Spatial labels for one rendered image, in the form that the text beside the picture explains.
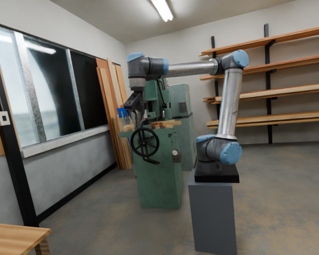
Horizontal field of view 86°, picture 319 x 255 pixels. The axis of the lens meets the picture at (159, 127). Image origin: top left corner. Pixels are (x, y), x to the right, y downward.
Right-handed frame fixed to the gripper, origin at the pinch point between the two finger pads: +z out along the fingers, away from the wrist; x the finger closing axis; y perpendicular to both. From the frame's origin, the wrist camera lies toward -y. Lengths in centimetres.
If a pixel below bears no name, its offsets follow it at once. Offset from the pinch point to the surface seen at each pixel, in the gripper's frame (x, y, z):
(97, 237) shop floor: 63, 28, 113
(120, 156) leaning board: 137, 180, 94
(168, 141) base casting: 9, 82, 31
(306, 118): -180, 301, 29
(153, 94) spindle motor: 29, 92, -18
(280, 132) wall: -153, 340, 65
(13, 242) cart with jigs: 59, -34, 60
